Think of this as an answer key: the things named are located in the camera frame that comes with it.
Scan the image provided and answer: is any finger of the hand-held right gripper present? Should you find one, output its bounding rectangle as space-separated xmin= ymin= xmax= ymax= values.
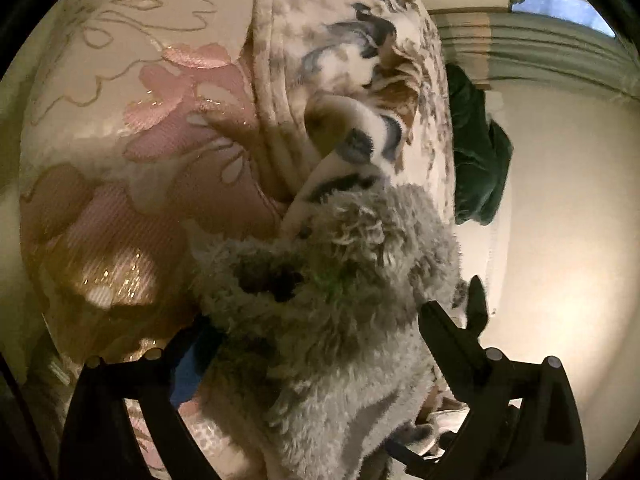
xmin=466 ymin=275 xmax=490 ymax=338

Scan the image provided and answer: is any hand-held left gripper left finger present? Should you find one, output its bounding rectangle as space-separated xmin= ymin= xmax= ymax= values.
xmin=59 ymin=315 xmax=226 ymax=480

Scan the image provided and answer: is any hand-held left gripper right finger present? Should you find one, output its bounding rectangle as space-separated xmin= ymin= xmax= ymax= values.
xmin=405 ymin=300 xmax=587 ymax=480

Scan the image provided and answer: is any dark green blanket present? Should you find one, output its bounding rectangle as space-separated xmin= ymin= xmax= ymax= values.
xmin=445 ymin=62 xmax=515 ymax=226

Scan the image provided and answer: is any green curtain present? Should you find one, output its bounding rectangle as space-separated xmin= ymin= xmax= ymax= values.
xmin=430 ymin=7 xmax=636 ymax=106

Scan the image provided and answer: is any floral blanket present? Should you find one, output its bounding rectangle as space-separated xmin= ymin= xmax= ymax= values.
xmin=240 ymin=0 xmax=456 ymax=241

